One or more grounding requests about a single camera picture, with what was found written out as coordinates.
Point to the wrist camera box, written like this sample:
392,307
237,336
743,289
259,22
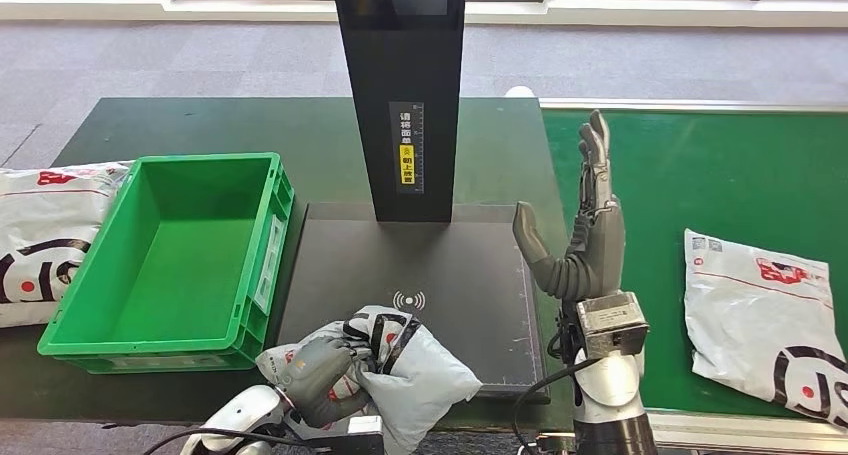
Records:
609,323
364,435

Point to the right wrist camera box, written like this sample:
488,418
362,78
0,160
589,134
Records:
609,323

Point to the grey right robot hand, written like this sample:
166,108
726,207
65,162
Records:
596,246

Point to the green conveyor belt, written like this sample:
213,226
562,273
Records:
715,174

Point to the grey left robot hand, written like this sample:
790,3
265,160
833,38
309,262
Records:
321,379

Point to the white parcel with red stripe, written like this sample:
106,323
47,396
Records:
748,313

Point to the white window sill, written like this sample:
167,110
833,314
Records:
596,11

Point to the white round conveyor knob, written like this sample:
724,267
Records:
520,92

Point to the large white courier parcel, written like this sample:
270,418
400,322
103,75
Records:
46,240

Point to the green plastic crate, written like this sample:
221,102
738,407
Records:
179,253

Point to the black yellow label sticker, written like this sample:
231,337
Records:
407,164

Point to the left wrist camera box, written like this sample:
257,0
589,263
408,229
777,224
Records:
364,435

